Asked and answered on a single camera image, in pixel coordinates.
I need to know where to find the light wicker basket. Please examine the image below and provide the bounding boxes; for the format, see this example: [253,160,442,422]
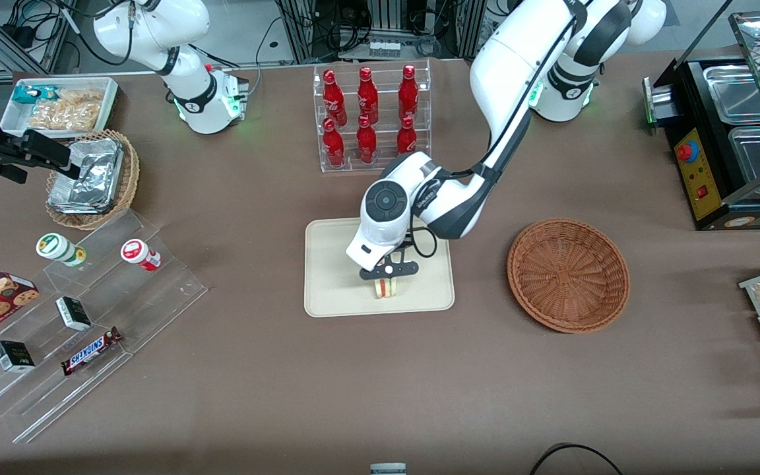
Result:
[45,129,141,231]

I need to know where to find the round brown wicker basket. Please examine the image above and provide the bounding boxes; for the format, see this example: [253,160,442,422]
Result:
[507,218,631,334]

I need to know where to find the white rectangular snack bin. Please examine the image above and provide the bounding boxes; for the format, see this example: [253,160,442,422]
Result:
[0,77,119,139]

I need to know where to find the green lidded white cup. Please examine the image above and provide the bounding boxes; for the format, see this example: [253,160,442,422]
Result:
[36,232,88,268]

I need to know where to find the beige plastic tray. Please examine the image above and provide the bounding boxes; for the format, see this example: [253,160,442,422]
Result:
[304,218,456,319]

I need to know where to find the black floor cable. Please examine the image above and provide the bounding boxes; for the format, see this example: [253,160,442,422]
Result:
[528,443,625,475]

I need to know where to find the Snickers chocolate bar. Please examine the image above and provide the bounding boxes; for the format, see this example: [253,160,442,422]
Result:
[61,326,123,377]

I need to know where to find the clear acrylic stepped display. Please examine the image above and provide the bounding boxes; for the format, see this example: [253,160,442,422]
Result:
[0,208,208,445]

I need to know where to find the red lidded white cup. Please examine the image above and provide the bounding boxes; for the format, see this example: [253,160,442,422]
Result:
[120,238,162,272]

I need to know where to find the red cola bottle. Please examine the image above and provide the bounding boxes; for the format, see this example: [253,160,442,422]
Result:
[323,118,346,168]
[357,67,380,125]
[396,116,418,156]
[356,115,378,165]
[323,69,348,127]
[398,65,420,122]

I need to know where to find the clear bag of chips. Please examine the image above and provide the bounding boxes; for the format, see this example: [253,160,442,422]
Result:
[26,89,105,132]

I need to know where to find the clear acrylic bottle rack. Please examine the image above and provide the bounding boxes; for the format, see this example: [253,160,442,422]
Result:
[313,59,433,174]

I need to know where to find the teal snack packet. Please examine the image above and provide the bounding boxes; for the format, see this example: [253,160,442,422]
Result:
[12,84,58,106]

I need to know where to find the black hot food warmer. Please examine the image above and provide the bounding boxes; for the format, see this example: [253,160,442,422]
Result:
[643,0,760,232]

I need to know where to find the silver foil packets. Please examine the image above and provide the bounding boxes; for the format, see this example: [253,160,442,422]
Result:
[47,137,124,216]

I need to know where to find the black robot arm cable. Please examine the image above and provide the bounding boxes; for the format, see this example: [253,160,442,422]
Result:
[408,168,488,260]

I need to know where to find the small black carton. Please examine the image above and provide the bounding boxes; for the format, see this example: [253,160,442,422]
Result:
[0,340,36,374]
[55,296,93,333]

